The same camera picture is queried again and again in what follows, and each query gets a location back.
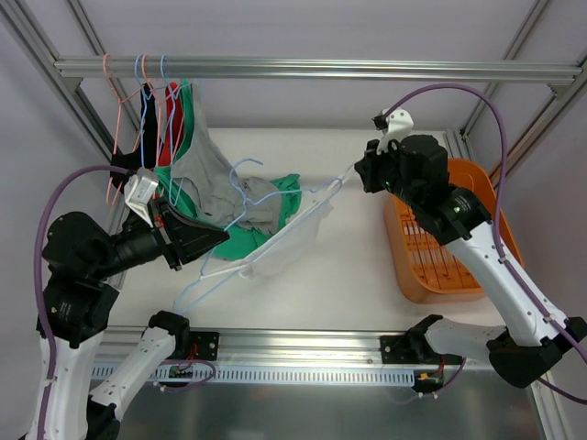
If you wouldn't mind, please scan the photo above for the light blue wire hanger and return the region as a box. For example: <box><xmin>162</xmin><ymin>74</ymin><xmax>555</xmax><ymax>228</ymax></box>
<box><xmin>172</xmin><ymin>159</ymin><xmax>357</xmax><ymax>317</ymax></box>

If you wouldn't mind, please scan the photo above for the white tank top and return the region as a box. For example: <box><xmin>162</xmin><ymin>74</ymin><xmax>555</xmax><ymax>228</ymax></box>
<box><xmin>238</xmin><ymin>201</ymin><xmax>332</xmax><ymax>280</ymax></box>

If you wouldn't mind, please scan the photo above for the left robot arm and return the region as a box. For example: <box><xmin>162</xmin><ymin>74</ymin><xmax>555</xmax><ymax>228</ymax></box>
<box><xmin>25</xmin><ymin>198</ymin><xmax>229</xmax><ymax>439</ymax></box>

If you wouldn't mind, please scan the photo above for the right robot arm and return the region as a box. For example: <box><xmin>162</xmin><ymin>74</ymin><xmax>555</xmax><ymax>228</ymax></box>
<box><xmin>354</xmin><ymin>135</ymin><xmax>586</xmax><ymax>389</ymax></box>

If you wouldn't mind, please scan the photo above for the green tank top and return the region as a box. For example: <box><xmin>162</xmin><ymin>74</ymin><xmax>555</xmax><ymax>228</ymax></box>
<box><xmin>155</xmin><ymin>80</ymin><xmax>302</xmax><ymax>260</ymax></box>

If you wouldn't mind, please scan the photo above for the grey tank top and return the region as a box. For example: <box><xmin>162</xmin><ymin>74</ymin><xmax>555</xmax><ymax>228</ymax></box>
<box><xmin>171</xmin><ymin>84</ymin><xmax>282</xmax><ymax>236</ymax></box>

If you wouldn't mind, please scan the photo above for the black tank top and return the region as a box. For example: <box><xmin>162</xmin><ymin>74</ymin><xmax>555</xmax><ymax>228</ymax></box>
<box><xmin>110</xmin><ymin>83</ymin><xmax>158</xmax><ymax>170</ymax></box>

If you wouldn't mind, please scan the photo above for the red tank top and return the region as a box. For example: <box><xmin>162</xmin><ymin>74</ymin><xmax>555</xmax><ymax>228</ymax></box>
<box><xmin>156</xmin><ymin>82</ymin><xmax>183</xmax><ymax>167</ymax></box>

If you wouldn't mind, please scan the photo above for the orange plastic basket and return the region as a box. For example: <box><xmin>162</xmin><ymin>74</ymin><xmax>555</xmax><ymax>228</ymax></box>
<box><xmin>383</xmin><ymin>159</ymin><xmax>525</xmax><ymax>304</ymax></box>

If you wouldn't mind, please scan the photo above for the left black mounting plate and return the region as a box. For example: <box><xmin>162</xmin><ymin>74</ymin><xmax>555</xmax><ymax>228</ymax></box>
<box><xmin>186</xmin><ymin>330</ymin><xmax>220</xmax><ymax>362</ymax></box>

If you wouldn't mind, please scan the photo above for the black mounting plate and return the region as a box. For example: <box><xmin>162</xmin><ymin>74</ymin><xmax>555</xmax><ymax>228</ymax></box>
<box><xmin>186</xmin><ymin>330</ymin><xmax>220</xmax><ymax>362</ymax></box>
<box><xmin>379</xmin><ymin>335</ymin><xmax>417</xmax><ymax>365</ymax></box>

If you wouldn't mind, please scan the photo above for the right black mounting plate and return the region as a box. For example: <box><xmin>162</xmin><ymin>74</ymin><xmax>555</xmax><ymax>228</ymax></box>
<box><xmin>379</xmin><ymin>335</ymin><xmax>417</xmax><ymax>365</ymax></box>

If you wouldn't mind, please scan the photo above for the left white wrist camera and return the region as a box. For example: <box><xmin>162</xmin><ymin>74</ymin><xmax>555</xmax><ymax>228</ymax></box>
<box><xmin>124</xmin><ymin>168</ymin><xmax>159</xmax><ymax>227</ymax></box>

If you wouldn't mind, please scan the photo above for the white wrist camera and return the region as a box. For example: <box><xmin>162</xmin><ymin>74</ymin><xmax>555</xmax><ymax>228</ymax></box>
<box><xmin>373</xmin><ymin>107</ymin><xmax>414</xmax><ymax>155</ymax></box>
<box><xmin>124</xmin><ymin>168</ymin><xmax>159</xmax><ymax>227</ymax></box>

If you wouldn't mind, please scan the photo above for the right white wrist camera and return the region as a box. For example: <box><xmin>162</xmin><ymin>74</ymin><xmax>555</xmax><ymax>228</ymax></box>
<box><xmin>373</xmin><ymin>107</ymin><xmax>414</xmax><ymax>155</ymax></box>

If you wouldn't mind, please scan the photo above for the aluminium hanging rail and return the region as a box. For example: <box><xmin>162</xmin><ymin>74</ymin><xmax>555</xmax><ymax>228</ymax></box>
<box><xmin>54</xmin><ymin>55</ymin><xmax>583</xmax><ymax>85</ymax></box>

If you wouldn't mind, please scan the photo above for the slotted white cable duct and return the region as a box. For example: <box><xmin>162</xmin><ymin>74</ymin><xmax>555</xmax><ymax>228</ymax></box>
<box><xmin>89</xmin><ymin>364</ymin><xmax>416</xmax><ymax>387</ymax></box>

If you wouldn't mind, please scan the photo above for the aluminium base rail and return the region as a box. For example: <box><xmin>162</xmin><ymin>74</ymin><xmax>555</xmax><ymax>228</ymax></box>
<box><xmin>91</xmin><ymin>327</ymin><xmax>510</xmax><ymax>368</ymax></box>

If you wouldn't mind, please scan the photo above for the pink wire hanger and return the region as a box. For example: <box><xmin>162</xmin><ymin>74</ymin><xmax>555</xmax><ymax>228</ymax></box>
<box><xmin>138</xmin><ymin>54</ymin><xmax>162</xmax><ymax>159</ymax></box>
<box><xmin>102</xmin><ymin>53</ymin><xmax>133</xmax><ymax>207</ymax></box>

